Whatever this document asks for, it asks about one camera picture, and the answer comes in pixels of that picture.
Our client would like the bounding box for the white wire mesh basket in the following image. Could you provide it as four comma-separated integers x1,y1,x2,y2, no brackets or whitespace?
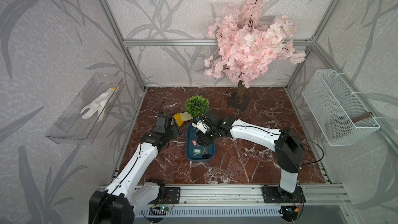
302,69,380,146

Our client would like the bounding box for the aluminium front rail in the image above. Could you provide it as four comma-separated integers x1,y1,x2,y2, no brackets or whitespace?
162,184,351,207

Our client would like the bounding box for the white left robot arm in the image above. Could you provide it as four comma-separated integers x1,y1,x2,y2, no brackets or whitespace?
88,114,181,224

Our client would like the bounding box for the clear plastic wall shelf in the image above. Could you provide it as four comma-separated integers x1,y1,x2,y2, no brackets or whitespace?
45,73,125,145

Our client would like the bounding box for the white glove on shelf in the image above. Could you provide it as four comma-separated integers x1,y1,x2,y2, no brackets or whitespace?
80,88,116,121

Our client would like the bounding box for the teal plastic storage box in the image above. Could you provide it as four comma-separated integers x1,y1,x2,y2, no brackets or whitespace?
186,123,216,163

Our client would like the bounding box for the green artificial potted plant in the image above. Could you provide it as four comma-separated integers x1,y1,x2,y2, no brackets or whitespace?
185,95,209,118

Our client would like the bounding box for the key with black tag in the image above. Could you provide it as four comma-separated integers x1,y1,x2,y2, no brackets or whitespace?
202,153,212,160

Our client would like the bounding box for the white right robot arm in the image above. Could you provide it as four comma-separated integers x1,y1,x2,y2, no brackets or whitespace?
192,111,305,194

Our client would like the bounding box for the pink blossom artificial tree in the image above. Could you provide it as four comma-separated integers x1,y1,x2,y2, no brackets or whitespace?
204,0,306,110

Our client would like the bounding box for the yellow black work glove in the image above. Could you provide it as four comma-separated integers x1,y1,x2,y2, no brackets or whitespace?
174,112,193,127

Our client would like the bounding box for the brush with wooden handle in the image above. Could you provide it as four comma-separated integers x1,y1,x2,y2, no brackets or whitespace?
325,112,373,140

